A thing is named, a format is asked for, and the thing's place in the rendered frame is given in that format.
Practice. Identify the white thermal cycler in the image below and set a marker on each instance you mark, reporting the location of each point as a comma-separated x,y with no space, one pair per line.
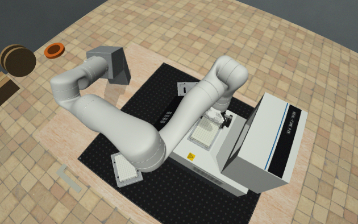
259,156

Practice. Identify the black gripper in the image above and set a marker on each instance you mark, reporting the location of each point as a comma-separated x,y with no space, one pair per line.
227,120

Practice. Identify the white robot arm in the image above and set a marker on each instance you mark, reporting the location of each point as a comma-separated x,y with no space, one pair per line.
137,140

